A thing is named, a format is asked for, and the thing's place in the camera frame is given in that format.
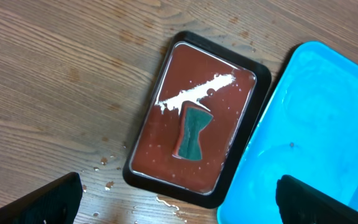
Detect teal plastic tray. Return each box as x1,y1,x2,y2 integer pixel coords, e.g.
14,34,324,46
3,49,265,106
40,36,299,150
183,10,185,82
217,41,358,223

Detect black tray with red water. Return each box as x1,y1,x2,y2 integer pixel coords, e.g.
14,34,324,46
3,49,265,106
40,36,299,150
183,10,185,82
123,31,272,208

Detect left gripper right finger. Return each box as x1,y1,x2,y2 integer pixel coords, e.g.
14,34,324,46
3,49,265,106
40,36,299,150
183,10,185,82
275,175,358,224

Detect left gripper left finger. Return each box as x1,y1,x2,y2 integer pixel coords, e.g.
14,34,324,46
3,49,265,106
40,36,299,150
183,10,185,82
0,172,83,224

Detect green orange sponge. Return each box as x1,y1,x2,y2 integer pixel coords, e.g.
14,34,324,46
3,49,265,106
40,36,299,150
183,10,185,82
172,101,213,161

